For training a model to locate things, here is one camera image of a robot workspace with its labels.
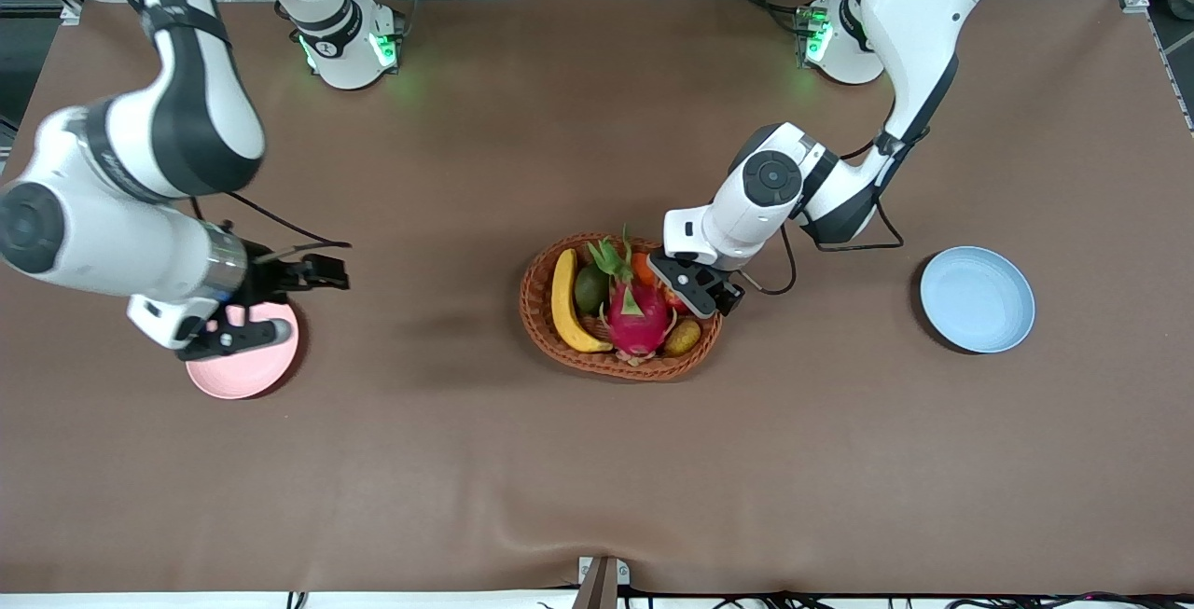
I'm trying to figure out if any blue plate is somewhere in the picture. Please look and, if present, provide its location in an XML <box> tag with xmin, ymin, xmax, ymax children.
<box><xmin>920</xmin><ymin>246</ymin><xmax>1036</xmax><ymax>354</ymax></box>

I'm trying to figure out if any green avocado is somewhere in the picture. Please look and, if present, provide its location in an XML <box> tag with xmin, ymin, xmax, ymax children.
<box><xmin>573</xmin><ymin>263</ymin><xmax>611</xmax><ymax>317</ymax></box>

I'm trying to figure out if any brown kiwi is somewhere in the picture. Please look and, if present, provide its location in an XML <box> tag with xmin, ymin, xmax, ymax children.
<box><xmin>663</xmin><ymin>319</ymin><xmax>702</xmax><ymax>358</ymax></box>

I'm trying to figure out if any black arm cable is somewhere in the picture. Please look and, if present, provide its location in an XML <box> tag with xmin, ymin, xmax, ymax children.
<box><xmin>135</xmin><ymin>0</ymin><xmax>353</xmax><ymax>251</ymax></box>
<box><xmin>742</xmin><ymin>124</ymin><xmax>934</xmax><ymax>298</ymax></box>

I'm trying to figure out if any brown table cover sheet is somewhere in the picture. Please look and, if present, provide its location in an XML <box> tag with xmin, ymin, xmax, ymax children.
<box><xmin>0</xmin><ymin>0</ymin><xmax>1194</xmax><ymax>596</ymax></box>

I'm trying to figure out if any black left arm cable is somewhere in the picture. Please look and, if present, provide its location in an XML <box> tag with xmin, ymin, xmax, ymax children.
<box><xmin>742</xmin><ymin>124</ymin><xmax>934</xmax><ymax>298</ymax></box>

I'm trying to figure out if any yellow banana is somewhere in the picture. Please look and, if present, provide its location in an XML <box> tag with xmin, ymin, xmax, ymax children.
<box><xmin>550</xmin><ymin>248</ymin><xmax>615</xmax><ymax>354</ymax></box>

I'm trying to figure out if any grey metal camera mount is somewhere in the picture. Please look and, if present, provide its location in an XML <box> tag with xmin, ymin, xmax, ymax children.
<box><xmin>576</xmin><ymin>556</ymin><xmax>632</xmax><ymax>609</ymax></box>

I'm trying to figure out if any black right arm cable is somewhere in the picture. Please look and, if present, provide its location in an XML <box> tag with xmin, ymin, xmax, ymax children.
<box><xmin>135</xmin><ymin>0</ymin><xmax>353</xmax><ymax>251</ymax></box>

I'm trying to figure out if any pink dragon fruit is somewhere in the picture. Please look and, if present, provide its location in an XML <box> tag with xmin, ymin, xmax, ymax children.
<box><xmin>586</xmin><ymin>225</ymin><xmax>678</xmax><ymax>367</ymax></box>

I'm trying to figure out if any pink plate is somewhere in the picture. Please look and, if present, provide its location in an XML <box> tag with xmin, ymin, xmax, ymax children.
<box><xmin>187</xmin><ymin>301</ymin><xmax>301</xmax><ymax>400</ymax></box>

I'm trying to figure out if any brown wicker basket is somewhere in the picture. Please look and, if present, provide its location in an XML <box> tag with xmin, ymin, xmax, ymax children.
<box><xmin>520</xmin><ymin>233</ymin><xmax>724</xmax><ymax>381</ymax></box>

